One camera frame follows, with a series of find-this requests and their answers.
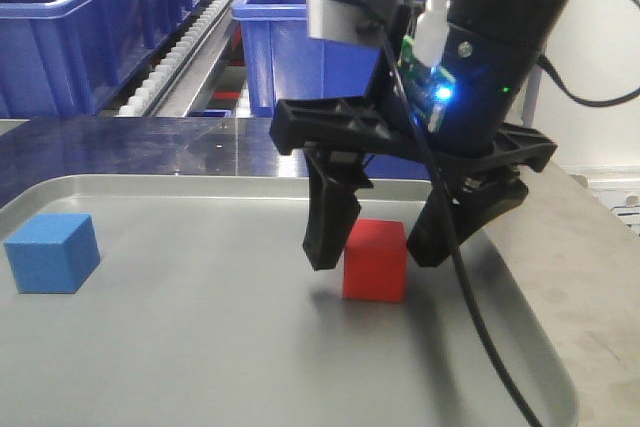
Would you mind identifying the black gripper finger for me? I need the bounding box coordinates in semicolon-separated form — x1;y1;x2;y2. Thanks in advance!
302;146;373;271
407;176;528;267

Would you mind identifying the right blue plastic bin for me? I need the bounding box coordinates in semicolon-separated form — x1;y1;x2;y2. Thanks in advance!
232;0;378;117

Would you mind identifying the blue plastic bin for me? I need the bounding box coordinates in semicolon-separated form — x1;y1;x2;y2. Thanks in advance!
232;0;378;117
1;0;203;119

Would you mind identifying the blue foam cube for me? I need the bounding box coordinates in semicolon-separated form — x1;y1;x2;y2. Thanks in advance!
3;213;101;294

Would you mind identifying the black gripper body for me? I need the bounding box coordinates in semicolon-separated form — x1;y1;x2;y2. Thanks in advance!
270;0;556;182

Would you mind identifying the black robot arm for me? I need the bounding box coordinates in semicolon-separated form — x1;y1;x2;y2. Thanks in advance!
270;0;568;270

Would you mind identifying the white usb cable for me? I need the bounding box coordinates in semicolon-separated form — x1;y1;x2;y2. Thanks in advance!
414;0;459;68

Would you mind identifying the white roller conveyor rail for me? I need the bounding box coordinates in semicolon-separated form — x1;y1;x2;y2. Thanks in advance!
117;0;234;118

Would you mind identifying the red foam cube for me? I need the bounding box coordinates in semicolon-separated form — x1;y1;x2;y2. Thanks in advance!
342;219;408;303

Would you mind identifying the grey metal tray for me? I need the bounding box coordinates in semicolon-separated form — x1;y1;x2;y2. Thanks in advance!
0;174;581;427

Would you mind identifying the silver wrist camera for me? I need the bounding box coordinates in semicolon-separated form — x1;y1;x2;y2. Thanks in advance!
306;0;386;48

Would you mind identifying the black camera cable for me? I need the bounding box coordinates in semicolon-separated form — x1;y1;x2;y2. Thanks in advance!
349;0;640;427

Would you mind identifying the left blue plastic bin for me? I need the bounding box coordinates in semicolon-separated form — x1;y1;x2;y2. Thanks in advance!
1;0;203;119

